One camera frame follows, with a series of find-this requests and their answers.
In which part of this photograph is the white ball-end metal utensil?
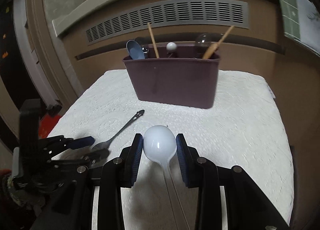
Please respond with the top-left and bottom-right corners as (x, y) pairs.
(166, 42), (177, 58)

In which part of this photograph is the grey ventilation grille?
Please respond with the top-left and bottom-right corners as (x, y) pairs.
(84, 0), (249, 45)

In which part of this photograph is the black metal fork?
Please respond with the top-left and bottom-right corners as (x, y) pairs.
(91, 110), (145, 151)

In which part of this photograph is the blue plastic spoon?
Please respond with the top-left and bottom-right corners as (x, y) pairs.
(126, 40), (145, 60)

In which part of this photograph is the green checkered hanging towel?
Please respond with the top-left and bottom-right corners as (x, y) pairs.
(279, 0), (319, 55)

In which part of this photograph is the wooden chopstick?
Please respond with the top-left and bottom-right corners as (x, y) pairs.
(216, 26), (234, 47)
(147, 22), (159, 59)

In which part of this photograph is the wooden spoon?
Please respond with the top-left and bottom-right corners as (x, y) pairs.
(202, 42), (221, 59)

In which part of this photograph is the white paper towel mat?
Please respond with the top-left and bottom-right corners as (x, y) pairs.
(50, 69), (294, 222)

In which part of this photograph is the purple plastic utensil caddy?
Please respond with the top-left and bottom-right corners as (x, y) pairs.
(123, 43), (220, 109)

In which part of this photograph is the red object on floor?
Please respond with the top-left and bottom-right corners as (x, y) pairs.
(38, 114), (62, 139)

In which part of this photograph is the white plastic spoon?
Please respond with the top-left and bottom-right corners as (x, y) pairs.
(143, 125), (190, 229)

